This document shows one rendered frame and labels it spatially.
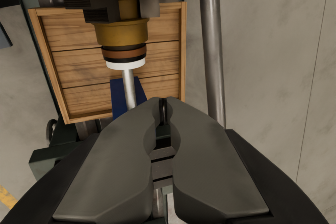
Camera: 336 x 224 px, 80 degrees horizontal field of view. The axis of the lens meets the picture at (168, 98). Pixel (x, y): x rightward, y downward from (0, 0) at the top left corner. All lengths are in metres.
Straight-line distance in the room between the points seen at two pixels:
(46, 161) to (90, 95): 0.23
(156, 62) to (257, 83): 1.57
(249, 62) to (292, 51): 0.44
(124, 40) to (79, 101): 0.34
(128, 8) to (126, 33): 0.04
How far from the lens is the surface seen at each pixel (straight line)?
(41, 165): 0.72
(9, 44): 0.75
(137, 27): 0.32
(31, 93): 1.66
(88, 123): 0.69
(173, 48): 0.59
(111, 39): 0.32
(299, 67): 2.34
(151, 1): 0.34
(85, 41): 0.56
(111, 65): 0.35
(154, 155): 0.66
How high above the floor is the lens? 1.43
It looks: 58 degrees down
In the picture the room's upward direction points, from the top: 149 degrees clockwise
